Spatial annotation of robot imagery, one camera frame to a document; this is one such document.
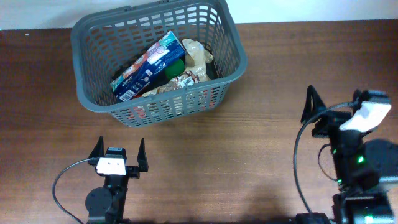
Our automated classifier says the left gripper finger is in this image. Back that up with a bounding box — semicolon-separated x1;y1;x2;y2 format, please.
88;136;104;159
137;138;149;172

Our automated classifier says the orange spaghetti pasta packet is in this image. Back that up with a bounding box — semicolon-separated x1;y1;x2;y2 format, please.
124;90;218;126

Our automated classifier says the Kleenex tissue multipack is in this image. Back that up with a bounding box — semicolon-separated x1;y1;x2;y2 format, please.
110;31;185;101

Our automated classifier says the brown snack pouch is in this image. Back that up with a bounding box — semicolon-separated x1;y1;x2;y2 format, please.
142;70;200;97

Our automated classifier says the grey plastic shopping basket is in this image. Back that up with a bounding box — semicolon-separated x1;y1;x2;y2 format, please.
70;0;248;127

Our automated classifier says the green lid glass jar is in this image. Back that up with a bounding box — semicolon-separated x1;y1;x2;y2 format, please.
165;59;185;80

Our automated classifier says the beige pasta bag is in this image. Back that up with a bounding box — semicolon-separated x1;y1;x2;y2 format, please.
182;39;213;83

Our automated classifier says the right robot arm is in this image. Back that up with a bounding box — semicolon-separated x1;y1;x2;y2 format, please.
293;85;397;224

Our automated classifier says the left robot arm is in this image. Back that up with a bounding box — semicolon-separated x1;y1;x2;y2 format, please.
85;136;149;224

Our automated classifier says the left black cable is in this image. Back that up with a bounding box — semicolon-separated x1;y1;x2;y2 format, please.
52;157;98;224

